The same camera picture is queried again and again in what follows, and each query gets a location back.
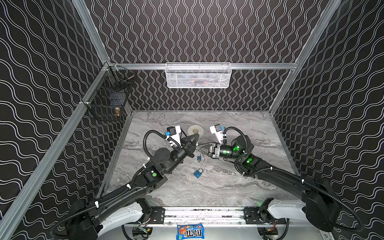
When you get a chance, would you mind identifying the small blue padlock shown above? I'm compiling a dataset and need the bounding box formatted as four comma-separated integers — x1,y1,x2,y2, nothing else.
197,154,203,163

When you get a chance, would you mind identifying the large blue padlock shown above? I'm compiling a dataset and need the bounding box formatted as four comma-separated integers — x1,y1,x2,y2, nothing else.
193,168,204,179

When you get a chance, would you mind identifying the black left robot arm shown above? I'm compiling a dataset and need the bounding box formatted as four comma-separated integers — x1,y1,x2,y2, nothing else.
50,130,200,240

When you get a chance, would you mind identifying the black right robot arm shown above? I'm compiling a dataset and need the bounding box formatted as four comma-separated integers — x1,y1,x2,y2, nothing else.
205,125,364,233

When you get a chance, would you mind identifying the white tape roll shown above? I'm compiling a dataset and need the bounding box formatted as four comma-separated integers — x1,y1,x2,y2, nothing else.
187,125,204,138

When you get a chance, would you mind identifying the brass padlock in basket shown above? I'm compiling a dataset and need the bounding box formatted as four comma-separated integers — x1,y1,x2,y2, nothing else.
115,108,121,117

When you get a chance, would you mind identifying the candy bag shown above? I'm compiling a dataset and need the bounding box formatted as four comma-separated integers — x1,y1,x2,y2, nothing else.
176,223,205,240

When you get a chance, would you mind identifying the white wire basket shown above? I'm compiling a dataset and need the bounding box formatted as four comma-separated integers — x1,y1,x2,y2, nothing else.
165,62,232,89

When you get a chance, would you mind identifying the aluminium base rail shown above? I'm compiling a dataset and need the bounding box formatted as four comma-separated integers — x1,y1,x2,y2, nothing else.
149,207,311,227

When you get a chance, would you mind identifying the black wire basket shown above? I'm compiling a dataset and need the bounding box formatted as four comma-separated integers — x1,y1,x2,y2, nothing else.
86,66,136,122

